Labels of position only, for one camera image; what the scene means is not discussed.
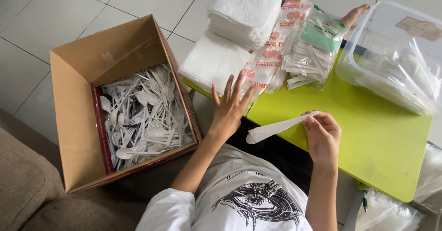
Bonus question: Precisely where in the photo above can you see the heap of clear plastic bags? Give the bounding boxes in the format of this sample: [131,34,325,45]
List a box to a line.
[413,143,442,205]

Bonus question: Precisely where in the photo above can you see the tall stack of white napkins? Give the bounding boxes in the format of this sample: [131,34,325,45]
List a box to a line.
[206,0,283,51]

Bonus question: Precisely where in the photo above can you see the person's bare foot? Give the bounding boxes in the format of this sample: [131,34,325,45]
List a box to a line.
[339,4,371,28]

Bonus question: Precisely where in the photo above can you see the person's black trousers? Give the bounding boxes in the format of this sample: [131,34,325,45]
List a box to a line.
[226,117,313,195]

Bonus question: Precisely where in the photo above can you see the crumpled clear plastic bag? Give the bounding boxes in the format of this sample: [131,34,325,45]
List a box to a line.
[356,189,423,231]

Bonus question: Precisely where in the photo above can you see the pile of paper-wrapped toothpicks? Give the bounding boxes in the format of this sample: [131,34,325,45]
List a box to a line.
[281,39,340,91]

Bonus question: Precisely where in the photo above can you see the green toothpick pack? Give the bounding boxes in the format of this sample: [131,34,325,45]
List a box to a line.
[300,5,347,53]

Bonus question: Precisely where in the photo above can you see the low stack of white napkins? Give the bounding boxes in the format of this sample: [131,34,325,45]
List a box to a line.
[178,30,254,95]

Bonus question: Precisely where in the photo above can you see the person's left hand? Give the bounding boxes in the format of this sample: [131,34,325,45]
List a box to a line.
[211,71,257,137]

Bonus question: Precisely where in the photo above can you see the lime green low table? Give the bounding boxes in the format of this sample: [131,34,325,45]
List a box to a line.
[183,48,433,203]

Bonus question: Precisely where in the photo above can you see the clear plastic storage container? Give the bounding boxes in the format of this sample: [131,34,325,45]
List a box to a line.
[336,0,442,116]

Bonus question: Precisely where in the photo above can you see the heap of white plastic cutlery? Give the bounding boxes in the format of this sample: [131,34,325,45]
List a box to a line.
[99,63,195,171]

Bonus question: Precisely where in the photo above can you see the brown cardboard box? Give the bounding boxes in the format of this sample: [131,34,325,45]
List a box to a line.
[49,14,204,193]

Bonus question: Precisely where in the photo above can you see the person's right hand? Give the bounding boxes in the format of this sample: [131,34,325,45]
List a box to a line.
[301,110,342,167]

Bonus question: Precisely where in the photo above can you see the person's white printed shirt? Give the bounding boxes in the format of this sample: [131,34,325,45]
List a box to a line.
[136,144,313,231]

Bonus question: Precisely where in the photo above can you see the napkin-wrapped white cutlery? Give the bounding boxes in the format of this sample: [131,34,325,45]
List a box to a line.
[246,111,320,145]

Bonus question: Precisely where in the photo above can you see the stack of red-printed clear sleeves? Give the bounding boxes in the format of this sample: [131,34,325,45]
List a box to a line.
[240,0,315,104]

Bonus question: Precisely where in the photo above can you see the brown sofa cushion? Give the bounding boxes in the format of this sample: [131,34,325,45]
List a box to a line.
[0,108,149,231]

